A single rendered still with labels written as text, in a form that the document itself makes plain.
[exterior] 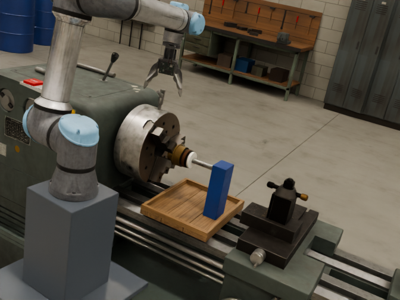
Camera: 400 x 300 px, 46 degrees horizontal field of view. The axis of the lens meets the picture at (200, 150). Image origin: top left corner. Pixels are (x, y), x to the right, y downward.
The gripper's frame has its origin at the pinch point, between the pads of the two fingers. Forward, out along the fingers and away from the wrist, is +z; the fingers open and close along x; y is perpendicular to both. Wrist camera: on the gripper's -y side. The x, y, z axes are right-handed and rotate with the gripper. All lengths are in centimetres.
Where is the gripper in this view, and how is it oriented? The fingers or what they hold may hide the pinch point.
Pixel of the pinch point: (162, 93)
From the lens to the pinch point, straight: 191.5
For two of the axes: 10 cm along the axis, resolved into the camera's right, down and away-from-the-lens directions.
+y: -0.3, 2.7, -9.6
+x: 9.8, 2.2, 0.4
